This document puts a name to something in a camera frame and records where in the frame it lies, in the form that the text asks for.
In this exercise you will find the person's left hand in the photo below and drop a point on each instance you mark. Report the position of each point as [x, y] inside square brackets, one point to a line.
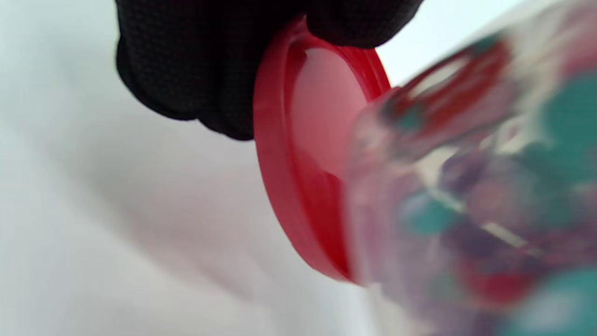
[196, 60]

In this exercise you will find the medium red container lid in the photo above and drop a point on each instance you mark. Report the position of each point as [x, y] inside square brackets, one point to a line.
[280, 186]

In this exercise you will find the medium clear food storage container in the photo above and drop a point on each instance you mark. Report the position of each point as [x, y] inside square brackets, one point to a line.
[466, 196]

